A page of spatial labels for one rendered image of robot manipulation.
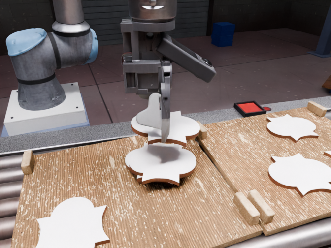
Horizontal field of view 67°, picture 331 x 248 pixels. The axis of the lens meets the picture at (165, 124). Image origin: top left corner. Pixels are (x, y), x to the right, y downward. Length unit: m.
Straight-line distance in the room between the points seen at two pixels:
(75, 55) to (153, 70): 0.51
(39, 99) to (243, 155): 0.65
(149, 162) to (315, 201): 0.33
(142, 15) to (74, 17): 0.50
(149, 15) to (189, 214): 0.34
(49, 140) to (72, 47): 0.31
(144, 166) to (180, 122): 0.12
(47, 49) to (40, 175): 0.42
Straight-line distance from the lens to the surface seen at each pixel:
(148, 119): 0.44
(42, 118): 0.89
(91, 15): 5.16
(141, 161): 0.53
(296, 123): 0.80
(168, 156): 0.54
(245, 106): 0.88
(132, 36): 0.42
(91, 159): 0.62
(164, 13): 0.40
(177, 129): 0.50
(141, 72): 0.42
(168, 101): 0.42
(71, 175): 0.60
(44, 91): 0.91
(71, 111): 0.88
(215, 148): 0.65
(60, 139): 0.76
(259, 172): 0.60
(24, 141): 0.79
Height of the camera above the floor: 1.32
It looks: 32 degrees down
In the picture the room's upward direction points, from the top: straight up
